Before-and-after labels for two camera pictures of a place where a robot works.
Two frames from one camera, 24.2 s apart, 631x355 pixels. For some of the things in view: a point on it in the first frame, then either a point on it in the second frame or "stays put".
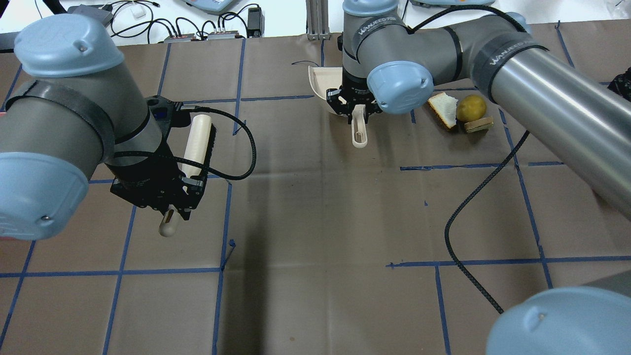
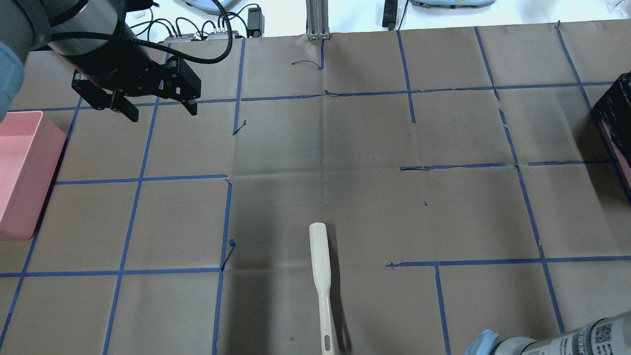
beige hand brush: [197, 156] → [321, 266]
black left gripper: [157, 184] → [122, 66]
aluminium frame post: [317, 25] stays put
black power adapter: [256, 22] stays put
